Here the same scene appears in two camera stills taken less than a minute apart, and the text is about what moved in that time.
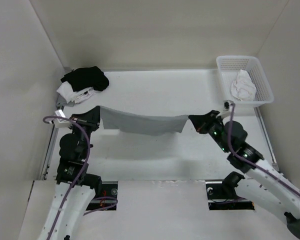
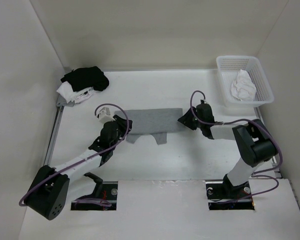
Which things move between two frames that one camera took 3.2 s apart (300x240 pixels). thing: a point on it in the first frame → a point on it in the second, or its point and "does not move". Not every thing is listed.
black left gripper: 91,118 → 122,123
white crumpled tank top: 243,87 does not move
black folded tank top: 82,78 does not move
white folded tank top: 68,95 does not move
